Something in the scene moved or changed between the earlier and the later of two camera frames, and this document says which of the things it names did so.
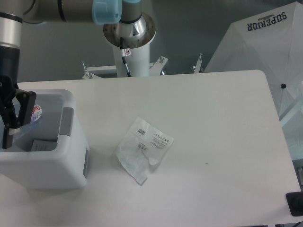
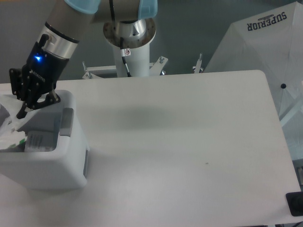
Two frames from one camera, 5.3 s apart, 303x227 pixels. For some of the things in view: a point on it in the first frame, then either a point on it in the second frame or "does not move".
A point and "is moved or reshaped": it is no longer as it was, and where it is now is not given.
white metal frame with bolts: x=155 y=68 does not move
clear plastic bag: x=143 y=142 is moved or reshaped
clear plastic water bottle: x=36 y=113 to x=42 y=134
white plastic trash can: x=65 y=169 does not move
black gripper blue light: x=10 y=58 to x=42 y=71
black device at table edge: x=295 y=202 does not move
